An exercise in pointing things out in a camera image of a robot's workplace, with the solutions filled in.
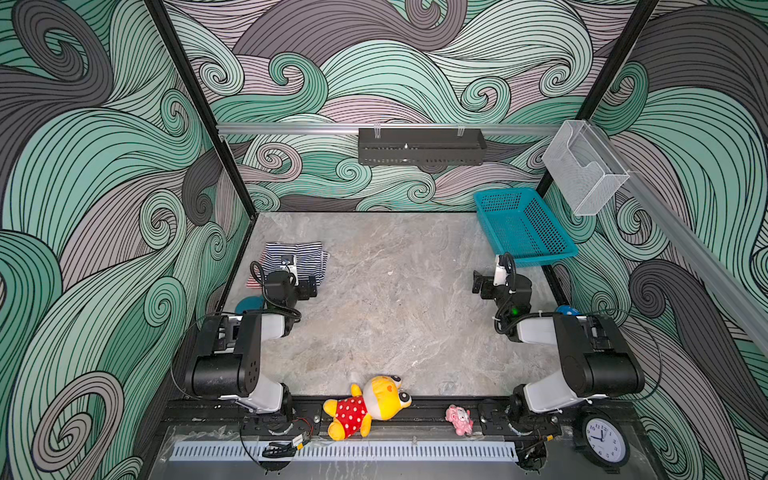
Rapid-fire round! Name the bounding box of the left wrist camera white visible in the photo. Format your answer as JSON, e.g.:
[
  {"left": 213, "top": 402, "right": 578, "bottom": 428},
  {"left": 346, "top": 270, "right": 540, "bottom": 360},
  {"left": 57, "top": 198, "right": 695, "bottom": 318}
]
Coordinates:
[{"left": 280, "top": 255, "right": 299, "bottom": 285}]

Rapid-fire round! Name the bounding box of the yellow plush toy red dress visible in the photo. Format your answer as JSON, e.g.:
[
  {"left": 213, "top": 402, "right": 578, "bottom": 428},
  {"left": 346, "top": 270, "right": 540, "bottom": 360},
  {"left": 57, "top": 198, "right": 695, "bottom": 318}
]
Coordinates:
[{"left": 323, "top": 375, "right": 412, "bottom": 441}]

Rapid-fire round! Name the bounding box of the teal plastic basket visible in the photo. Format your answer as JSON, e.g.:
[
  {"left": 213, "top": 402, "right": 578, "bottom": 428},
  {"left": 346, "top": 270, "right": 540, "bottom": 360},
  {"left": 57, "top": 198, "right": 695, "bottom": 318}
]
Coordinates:
[{"left": 474, "top": 188, "right": 578, "bottom": 267}]

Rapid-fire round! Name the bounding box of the clear plastic wall bin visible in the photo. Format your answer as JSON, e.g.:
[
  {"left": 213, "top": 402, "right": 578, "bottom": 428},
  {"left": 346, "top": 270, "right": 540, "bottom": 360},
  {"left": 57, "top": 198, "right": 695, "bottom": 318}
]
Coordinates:
[{"left": 543, "top": 120, "right": 629, "bottom": 217}]

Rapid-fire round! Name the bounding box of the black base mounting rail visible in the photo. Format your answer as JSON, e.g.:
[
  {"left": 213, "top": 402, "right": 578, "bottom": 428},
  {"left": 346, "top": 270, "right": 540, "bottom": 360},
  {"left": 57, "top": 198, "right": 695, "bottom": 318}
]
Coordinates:
[{"left": 161, "top": 395, "right": 641, "bottom": 440}]

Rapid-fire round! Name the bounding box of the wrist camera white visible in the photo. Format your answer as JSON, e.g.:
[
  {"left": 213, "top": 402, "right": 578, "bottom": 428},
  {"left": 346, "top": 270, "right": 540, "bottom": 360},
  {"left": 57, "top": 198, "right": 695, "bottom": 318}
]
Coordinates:
[
  {"left": 493, "top": 255, "right": 508, "bottom": 286},
  {"left": 280, "top": 255, "right": 299, "bottom": 285}
]

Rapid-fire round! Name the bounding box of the aluminium rail back wall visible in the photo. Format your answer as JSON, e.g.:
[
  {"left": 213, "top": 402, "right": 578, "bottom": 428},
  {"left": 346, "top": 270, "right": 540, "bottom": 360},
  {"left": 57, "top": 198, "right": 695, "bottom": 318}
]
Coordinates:
[{"left": 216, "top": 122, "right": 560, "bottom": 136}]

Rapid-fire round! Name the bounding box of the red white striped tank top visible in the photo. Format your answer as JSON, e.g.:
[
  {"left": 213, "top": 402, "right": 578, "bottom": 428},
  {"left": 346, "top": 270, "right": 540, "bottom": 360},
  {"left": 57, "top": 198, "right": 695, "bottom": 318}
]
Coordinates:
[{"left": 245, "top": 276, "right": 262, "bottom": 290}]

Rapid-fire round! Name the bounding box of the teal round lid left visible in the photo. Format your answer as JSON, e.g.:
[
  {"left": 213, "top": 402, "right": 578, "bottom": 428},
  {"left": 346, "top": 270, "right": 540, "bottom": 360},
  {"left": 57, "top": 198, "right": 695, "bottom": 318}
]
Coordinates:
[{"left": 234, "top": 296, "right": 264, "bottom": 315}]

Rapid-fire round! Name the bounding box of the white slotted cable duct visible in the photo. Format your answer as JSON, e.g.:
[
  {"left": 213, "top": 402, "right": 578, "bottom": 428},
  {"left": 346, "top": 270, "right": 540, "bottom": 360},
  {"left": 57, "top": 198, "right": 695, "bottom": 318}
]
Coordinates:
[{"left": 169, "top": 440, "right": 518, "bottom": 463}]

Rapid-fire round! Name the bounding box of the blue white striped tank top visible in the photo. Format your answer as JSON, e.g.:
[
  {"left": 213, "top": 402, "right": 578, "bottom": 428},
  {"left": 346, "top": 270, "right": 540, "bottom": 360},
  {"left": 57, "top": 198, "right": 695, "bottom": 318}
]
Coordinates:
[{"left": 260, "top": 241, "right": 330, "bottom": 284}]

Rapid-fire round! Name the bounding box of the black round wall clock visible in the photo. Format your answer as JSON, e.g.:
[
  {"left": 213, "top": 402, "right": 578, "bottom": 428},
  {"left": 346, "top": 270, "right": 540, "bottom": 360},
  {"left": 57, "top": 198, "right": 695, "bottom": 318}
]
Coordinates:
[{"left": 573, "top": 412, "right": 630, "bottom": 473}]

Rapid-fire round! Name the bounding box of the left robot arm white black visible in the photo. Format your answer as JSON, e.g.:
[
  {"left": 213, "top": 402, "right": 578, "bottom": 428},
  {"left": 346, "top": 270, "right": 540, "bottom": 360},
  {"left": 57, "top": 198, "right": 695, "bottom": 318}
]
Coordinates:
[{"left": 183, "top": 256, "right": 317, "bottom": 417}]

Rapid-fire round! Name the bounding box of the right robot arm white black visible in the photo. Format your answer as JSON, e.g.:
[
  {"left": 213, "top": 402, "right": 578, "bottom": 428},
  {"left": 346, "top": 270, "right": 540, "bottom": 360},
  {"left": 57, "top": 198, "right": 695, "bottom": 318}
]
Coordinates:
[{"left": 471, "top": 253, "right": 645, "bottom": 419}]

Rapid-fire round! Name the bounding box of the small pink plush toy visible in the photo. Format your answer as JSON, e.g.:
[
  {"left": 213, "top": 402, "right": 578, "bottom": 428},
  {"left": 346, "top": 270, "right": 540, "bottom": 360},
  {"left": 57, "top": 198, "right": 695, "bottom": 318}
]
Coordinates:
[{"left": 445, "top": 404, "right": 474, "bottom": 437}]

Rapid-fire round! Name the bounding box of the aluminium rail wall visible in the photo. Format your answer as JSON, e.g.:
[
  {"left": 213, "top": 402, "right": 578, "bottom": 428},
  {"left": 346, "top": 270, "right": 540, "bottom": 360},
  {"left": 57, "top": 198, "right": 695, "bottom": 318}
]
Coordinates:
[
  {"left": 596, "top": 128, "right": 767, "bottom": 351},
  {"left": 216, "top": 122, "right": 560, "bottom": 136}
]

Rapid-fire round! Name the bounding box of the aluminium rail right wall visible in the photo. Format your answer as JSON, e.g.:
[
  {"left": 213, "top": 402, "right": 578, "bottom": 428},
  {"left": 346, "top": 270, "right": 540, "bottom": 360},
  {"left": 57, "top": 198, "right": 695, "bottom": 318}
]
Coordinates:
[{"left": 596, "top": 128, "right": 767, "bottom": 351}]

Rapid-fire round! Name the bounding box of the black perforated metal shelf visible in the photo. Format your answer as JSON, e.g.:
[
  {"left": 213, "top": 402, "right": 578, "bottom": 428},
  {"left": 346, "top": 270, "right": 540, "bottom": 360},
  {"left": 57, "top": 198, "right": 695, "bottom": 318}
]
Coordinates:
[{"left": 357, "top": 129, "right": 488, "bottom": 169}]

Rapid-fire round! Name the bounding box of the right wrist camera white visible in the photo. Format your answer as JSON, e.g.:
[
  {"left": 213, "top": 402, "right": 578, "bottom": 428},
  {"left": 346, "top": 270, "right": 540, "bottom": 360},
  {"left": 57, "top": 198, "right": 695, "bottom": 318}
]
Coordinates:
[{"left": 493, "top": 255, "right": 508, "bottom": 286}]

